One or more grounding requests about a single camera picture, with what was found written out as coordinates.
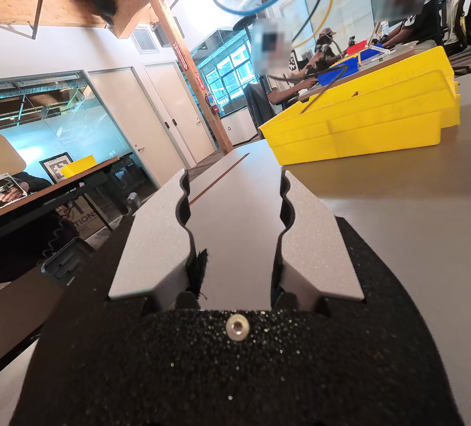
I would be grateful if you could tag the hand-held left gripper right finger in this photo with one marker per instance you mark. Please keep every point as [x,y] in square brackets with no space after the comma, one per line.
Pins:
[320,249]

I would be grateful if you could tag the office chair with dark jacket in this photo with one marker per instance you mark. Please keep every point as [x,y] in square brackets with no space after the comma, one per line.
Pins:
[257,106]

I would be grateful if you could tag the printed tag board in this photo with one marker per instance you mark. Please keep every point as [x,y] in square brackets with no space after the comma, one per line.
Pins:
[292,63]

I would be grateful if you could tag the cardboard box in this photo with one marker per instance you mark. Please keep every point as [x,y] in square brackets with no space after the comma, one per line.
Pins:
[88,218]

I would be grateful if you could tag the red arrow sign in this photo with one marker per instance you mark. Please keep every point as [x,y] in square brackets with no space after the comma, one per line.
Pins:
[199,81]
[181,56]

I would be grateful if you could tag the wooden post with red signs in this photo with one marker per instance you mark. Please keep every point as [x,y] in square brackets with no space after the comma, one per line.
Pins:
[191,76]

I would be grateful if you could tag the framed tag marker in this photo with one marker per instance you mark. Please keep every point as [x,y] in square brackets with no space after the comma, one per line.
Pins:
[53,168]

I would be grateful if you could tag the yellow plastic bin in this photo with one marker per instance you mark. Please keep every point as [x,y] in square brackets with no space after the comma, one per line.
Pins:
[368,128]
[79,167]

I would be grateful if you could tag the wall air vent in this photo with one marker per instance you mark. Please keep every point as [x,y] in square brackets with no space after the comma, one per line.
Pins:
[145,40]

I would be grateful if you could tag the red fire extinguisher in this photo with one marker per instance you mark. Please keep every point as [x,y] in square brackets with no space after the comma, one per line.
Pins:
[212,102]

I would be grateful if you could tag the red plastic bin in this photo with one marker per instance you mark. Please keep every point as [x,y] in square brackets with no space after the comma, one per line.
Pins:
[357,47]

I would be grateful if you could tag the dark grey charger box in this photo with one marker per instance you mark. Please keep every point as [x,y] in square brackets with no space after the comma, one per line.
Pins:
[133,202]

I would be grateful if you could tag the white door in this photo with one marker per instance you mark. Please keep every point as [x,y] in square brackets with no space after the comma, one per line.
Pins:
[180,109]
[139,117]

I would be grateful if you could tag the blue plastic bin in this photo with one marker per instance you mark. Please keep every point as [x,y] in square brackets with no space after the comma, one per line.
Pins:
[371,55]
[338,73]

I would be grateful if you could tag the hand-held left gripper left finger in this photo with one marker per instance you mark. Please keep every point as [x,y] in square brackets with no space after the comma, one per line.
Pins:
[154,242]

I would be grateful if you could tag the wooden board on white stand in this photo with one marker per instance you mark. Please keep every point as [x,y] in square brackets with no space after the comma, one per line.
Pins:
[11,155]

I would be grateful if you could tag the black charging case with display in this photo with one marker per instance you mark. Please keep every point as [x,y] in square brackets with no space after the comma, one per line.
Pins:
[66,260]

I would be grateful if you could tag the white cabinet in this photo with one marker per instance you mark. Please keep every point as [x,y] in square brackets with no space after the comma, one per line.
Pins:
[239,126]

